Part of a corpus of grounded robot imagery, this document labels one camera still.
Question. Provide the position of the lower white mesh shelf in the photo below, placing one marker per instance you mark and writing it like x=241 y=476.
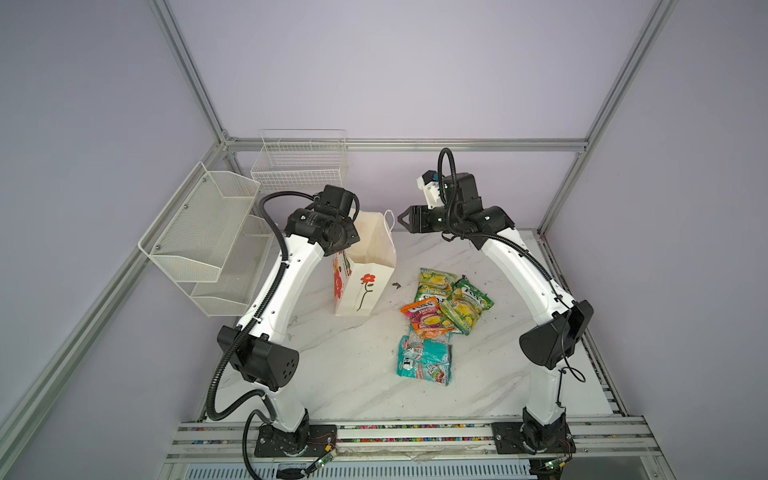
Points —
x=233 y=293

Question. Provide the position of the orange snack packet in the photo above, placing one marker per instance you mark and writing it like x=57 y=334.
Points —
x=427 y=319

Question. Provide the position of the upper white mesh shelf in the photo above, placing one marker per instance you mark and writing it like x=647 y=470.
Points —
x=192 y=238

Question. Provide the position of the white floral paper bag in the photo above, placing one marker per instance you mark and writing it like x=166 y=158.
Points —
x=363 y=270

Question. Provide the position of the teal snack packet top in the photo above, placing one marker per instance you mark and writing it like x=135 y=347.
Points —
x=424 y=359

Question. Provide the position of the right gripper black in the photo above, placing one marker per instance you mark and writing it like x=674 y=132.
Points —
x=416 y=218

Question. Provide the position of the green snack packet right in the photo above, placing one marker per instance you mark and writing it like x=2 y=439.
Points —
x=464 y=306

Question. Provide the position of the white mesh shelf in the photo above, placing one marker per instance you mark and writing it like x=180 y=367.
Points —
x=192 y=238
x=233 y=293

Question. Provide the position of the white wire basket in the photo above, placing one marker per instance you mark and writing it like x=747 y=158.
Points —
x=301 y=160

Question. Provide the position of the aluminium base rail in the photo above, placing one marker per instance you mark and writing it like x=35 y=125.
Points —
x=419 y=449

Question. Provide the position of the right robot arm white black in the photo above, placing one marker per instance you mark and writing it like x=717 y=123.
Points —
x=454 y=208

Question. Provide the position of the yellow-green snack packet back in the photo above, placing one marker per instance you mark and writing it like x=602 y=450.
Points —
x=435 y=284

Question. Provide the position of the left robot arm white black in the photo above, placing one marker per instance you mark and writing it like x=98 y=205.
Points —
x=255 y=347

